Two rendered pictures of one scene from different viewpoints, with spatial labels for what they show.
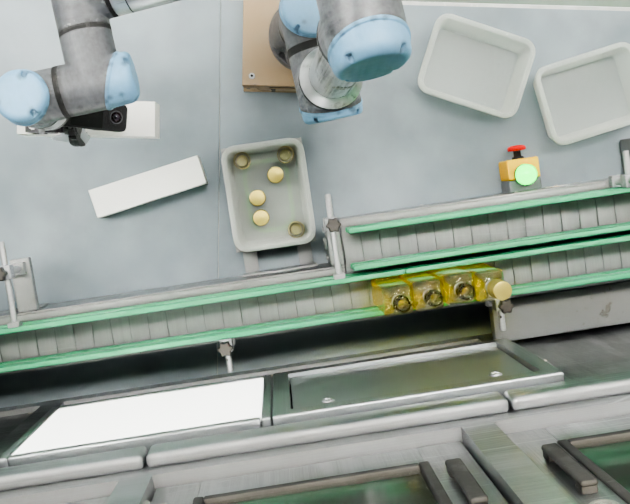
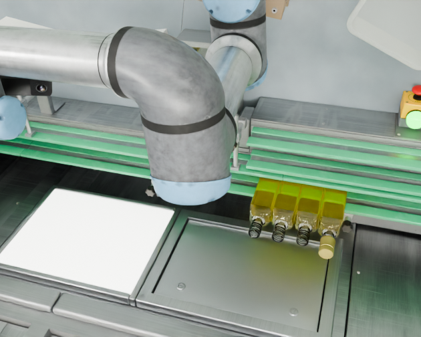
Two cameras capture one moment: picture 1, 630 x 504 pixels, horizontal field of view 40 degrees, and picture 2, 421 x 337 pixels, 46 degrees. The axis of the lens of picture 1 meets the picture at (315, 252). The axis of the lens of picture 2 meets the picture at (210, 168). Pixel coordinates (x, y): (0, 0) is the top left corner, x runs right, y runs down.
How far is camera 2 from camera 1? 1.02 m
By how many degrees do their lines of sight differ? 39
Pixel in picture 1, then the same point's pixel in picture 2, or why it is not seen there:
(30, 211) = not seen: hidden behind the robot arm
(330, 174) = not seen: hidden behind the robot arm
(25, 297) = (44, 105)
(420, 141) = (342, 57)
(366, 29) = (172, 190)
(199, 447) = (81, 316)
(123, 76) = not seen: outside the picture
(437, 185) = (347, 93)
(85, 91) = not seen: outside the picture
